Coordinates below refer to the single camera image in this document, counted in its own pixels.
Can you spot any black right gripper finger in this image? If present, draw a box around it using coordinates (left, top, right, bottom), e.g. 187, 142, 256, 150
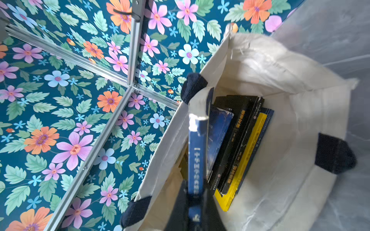
165, 181, 225, 231

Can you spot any blue landscape cover book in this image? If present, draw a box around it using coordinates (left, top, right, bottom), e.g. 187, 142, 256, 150
206, 105, 234, 180

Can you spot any black spine book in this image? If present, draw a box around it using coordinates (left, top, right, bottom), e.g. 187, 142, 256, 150
209, 95, 265, 195

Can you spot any cream canvas tote bag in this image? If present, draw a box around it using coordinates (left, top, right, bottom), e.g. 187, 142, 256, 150
119, 24, 359, 231

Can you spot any yellow spine book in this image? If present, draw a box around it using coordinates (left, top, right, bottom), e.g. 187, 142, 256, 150
215, 113, 267, 212

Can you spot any blue spine classics book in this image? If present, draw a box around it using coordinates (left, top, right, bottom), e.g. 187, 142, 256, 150
188, 114, 209, 224

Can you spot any dark blue barcode book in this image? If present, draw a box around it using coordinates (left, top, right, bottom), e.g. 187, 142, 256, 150
236, 108, 274, 194

